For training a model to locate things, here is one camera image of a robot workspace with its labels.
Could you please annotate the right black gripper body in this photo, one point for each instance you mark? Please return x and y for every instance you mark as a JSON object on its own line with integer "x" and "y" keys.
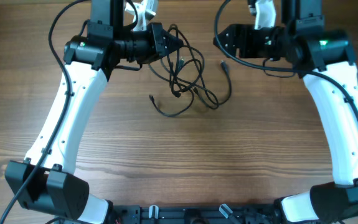
{"x": 268, "y": 43}

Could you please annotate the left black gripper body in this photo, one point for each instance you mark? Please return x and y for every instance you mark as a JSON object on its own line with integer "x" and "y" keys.
{"x": 147, "y": 45}

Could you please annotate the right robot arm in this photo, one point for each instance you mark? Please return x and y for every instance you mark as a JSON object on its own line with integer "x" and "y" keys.
{"x": 326, "y": 62}

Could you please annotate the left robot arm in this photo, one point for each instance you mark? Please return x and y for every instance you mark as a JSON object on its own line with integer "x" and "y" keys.
{"x": 45, "y": 181}

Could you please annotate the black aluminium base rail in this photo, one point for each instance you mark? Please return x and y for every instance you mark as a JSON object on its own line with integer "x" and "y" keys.
{"x": 223, "y": 214}

